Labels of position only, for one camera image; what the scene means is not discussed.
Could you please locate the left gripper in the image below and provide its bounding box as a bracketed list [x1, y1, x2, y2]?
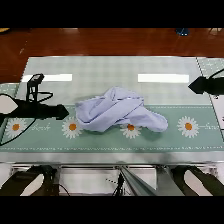
[54, 103, 70, 121]

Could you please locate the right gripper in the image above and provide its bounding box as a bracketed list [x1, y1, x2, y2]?
[187, 75, 209, 95]

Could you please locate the light blue shirt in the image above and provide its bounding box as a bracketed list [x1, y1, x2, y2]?
[74, 86, 170, 134]

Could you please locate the black cable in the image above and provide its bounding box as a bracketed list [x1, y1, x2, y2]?
[33, 90, 55, 104]
[105, 172, 126, 197]
[0, 118, 37, 147]
[207, 67, 224, 80]

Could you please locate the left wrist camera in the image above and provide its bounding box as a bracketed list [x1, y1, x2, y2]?
[25, 72, 46, 103]

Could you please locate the silver frame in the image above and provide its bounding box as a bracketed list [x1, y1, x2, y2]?
[0, 161, 224, 197]

